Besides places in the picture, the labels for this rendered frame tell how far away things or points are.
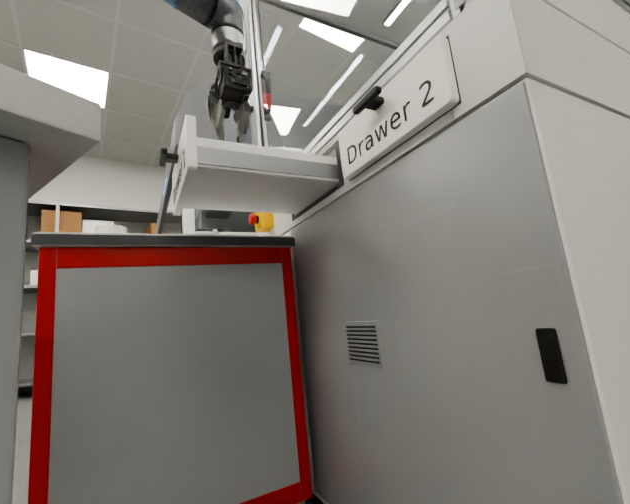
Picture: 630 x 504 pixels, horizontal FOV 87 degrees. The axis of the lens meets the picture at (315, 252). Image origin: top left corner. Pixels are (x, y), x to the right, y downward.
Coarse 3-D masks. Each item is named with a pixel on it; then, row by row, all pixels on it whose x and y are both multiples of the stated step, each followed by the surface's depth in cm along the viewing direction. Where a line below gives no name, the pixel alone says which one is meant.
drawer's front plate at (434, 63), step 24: (432, 48) 50; (408, 72) 55; (432, 72) 50; (384, 96) 60; (408, 96) 55; (432, 96) 50; (456, 96) 48; (360, 120) 67; (384, 120) 60; (408, 120) 55; (432, 120) 52; (384, 144) 60; (360, 168) 67
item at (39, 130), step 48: (0, 96) 26; (48, 96) 28; (0, 144) 28; (48, 144) 31; (0, 192) 28; (0, 240) 27; (0, 288) 27; (0, 336) 26; (0, 384) 26; (0, 432) 25; (0, 480) 25
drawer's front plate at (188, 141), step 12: (192, 120) 62; (192, 132) 61; (180, 144) 69; (192, 144) 61; (180, 156) 70; (192, 156) 61; (180, 168) 70; (192, 168) 60; (192, 180) 65; (180, 192) 70; (180, 204) 77
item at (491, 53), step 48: (480, 0) 45; (528, 0) 44; (480, 48) 45; (528, 48) 41; (576, 48) 49; (480, 96) 45; (576, 96) 46; (624, 96) 54; (336, 144) 78; (336, 192) 78
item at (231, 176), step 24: (216, 144) 65; (240, 144) 68; (216, 168) 64; (240, 168) 66; (264, 168) 69; (288, 168) 71; (312, 168) 74; (336, 168) 77; (192, 192) 75; (216, 192) 76; (240, 192) 78; (264, 192) 79; (288, 192) 81; (312, 192) 82
